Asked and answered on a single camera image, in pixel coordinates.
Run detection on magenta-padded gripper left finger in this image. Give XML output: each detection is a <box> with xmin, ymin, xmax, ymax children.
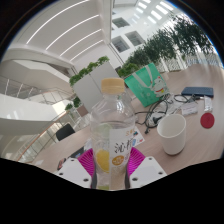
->
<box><xmin>53</xmin><ymin>148</ymin><xmax>98</xmax><ymax>190</ymax></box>

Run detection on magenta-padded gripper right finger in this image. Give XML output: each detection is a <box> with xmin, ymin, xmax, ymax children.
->
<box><xmin>125</xmin><ymin>146</ymin><xmax>168</xmax><ymax>190</ymax></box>

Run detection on clear drink bottle yellow cap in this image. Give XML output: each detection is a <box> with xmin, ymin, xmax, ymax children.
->
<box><xmin>89</xmin><ymin>77</ymin><xmax>137</xmax><ymax>191</ymax></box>

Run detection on black chair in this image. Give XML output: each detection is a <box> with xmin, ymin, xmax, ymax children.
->
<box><xmin>55</xmin><ymin>122</ymin><xmax>76</xmax><ymax>142</ymax></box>

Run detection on white mug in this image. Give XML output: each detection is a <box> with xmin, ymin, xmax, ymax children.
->
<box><xmin>156</xmin><ymin>113</ymin><xmax>187</xmax><ymax>156</ymax></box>

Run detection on flat round red coaster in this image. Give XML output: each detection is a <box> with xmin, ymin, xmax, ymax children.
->
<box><xmin>199</xmin><ymin>112</ymin><xmax>216</xmax><ymax>129</ymax></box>

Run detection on green tote bag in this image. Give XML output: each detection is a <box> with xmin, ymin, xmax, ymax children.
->
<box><xmin>123</xmin><ymin>62</ymin><xmax>170</xmax><ymax>108</ymax></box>

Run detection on white cabinet with plants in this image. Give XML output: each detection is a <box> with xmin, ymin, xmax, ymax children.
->
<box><xmin>68</xmin><ymin>55</ymin><xmax>121</xmax><ymax>113</ymax></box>

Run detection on small white packet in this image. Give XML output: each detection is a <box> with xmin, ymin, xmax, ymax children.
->
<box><xmin>203</xmin><ymin>95</ymin><xmax>214</xmax><ymax>113</ymax></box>

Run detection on dark blue keyboard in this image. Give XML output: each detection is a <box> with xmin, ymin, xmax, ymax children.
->
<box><xmin>180</xmin><ymin>86</ymin><xmax>215</xmax><ymax>99</ymax></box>

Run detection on row of green plants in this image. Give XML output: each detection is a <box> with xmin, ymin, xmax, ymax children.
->
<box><xmin>116</xmin><ymin>13</ymin><xmax>216</xmax><ymax>79</ymax></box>

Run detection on ceiling light strips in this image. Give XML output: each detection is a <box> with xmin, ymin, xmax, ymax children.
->
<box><xmin>25</xmin><ymin>0</ymin><xmax>105</xmax><ymax>62</ymax></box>

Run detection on black cable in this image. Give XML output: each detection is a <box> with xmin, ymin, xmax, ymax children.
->
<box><xmin>135</xmin><ymin>94</ymin><xmax>190</xmax><ymax>135</ymax></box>

